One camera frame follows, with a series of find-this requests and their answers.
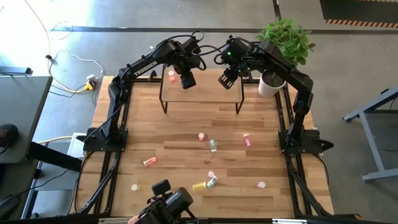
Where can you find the silver aluminium bar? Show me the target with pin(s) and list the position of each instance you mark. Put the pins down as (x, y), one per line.
(112, 220)
(289, 221)

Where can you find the pink pill bottle white cap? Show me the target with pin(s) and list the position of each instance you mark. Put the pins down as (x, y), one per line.
(247, 140)
(211, 174)
(261, 184)

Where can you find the black desk beam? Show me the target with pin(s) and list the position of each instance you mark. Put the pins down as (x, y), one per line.
(53, 155)

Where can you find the white power strip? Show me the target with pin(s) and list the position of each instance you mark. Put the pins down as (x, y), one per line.
(91, 78)

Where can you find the yellow power plug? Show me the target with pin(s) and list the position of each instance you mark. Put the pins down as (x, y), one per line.
(89, 86)

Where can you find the person's hand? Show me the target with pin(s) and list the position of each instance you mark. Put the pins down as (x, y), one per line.
(133, 220)

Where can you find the blue-grey side table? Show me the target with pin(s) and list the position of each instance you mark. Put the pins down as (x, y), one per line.
(370, 137)

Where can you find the yellow pill bottle white cap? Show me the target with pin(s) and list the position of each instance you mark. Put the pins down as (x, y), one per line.
(135, 187)
(199, 186)

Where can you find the white plant pot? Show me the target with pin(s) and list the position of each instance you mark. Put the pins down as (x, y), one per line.
(269, 90)

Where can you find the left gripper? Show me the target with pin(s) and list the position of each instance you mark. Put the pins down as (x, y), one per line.
(187, 81)

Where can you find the wooden shelf black metal frame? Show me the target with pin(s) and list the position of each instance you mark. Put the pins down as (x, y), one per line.
(202, 93)

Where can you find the grey desk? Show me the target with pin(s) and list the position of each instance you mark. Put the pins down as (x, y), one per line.
(25, 102)

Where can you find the black rounded floor device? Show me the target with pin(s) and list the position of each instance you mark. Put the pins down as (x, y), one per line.
(7, 205)

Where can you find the green leafy plant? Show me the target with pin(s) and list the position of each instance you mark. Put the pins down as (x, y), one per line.
(286, 37)

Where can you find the red pill bottle white cap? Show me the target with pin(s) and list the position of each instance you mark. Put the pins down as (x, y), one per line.
(171, 76)
(201, 136)
(150, 161)

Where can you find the black handheld camera rig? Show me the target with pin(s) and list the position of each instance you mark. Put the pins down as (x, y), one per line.
(174, 200)

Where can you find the black cap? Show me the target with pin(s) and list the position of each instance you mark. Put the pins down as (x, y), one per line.
(7, 137)

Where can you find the black hazard-striped mat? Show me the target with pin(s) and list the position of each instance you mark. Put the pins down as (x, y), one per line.
(357, 9)

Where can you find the white board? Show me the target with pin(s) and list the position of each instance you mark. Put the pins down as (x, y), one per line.
(74, 151)

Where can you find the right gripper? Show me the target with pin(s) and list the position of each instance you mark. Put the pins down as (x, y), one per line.
(228, 79)

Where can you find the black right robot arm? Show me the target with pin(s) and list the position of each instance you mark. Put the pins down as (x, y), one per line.
(303, 90)

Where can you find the black flat device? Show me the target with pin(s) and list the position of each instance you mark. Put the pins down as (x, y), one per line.
(15, 70)

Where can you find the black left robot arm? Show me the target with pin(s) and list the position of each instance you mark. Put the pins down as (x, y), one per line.
(119, 90)

